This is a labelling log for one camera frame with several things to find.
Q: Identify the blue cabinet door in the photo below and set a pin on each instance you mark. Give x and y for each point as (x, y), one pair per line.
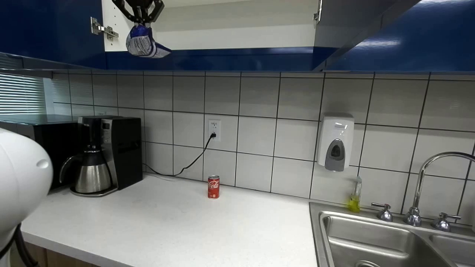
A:
(341, 23)

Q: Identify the white soap dispenser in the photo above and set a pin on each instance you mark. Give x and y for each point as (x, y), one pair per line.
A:
(335, 139)

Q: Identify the black steel coffee maker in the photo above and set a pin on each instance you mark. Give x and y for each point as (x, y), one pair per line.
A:
(120, 139)

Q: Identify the red soda can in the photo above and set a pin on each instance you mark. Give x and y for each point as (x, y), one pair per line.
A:
(213, 187)

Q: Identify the black microwave oven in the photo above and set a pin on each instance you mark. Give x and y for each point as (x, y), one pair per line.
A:
(59, 141)

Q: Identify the chrome sink faucet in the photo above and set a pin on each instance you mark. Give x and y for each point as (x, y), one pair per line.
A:
(420, 190)

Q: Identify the white wall outlet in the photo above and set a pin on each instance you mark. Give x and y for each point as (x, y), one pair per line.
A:
(213, 127)

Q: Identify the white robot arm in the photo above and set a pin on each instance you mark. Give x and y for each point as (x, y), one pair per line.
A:
(53, 31)

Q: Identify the blue snack packet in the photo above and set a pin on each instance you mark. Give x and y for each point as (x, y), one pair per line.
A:
(139, 43)

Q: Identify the yellow dish soap bottle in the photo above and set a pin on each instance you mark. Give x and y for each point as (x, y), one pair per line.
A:
(353, 200)

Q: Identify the stainless steel double sink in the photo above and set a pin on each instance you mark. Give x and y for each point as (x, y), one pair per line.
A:
(342, 239)

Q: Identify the open blue upper cabinet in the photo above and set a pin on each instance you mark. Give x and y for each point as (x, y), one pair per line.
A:
(435, 35)

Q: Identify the steel coffee carafe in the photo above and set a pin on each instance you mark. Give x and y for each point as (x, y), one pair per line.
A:
(92, 175)

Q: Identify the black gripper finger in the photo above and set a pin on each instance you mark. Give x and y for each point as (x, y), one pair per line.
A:
(152, 10)
(129, 7)

